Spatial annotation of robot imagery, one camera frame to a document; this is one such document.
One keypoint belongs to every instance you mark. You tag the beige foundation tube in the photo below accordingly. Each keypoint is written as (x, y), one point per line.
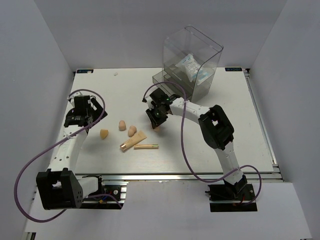
(135, 139)

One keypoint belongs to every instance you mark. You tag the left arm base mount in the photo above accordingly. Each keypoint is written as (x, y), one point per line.
(111, 196)

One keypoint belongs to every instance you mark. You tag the cotton pad pack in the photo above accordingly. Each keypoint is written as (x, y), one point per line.
(189, 66)
(202, 77)

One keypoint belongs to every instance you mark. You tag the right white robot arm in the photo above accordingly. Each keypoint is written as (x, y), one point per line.
(217, 132)

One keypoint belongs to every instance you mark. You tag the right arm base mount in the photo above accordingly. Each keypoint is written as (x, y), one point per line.
(223, 200)

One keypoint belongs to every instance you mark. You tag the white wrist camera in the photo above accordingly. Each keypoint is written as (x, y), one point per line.
(148, 100)
(73, 95)

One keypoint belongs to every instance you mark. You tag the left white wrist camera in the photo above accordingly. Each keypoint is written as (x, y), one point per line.
(73, 95)

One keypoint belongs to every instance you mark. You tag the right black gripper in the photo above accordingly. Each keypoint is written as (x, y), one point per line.
(156, 122)

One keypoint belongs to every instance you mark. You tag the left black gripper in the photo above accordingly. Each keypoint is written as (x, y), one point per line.
(99, 111)

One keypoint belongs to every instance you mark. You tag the gold slim concealer stick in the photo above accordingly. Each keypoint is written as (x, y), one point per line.
(145, 146)

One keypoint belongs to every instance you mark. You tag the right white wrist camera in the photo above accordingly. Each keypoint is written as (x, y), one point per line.
(148, 100)

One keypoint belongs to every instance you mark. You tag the aluminium table front rail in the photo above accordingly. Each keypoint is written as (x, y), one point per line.
(271, 176)

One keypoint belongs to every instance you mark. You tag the beige makeup sponge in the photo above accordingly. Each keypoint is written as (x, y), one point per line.
(122, 125)
(132, 130)
(157, 129)
(104, 133)

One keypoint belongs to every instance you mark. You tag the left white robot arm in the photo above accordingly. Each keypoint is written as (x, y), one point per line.
(58, 186)

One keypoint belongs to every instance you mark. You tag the clear acrylic organizer box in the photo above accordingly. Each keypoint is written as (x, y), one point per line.
(176, 46)

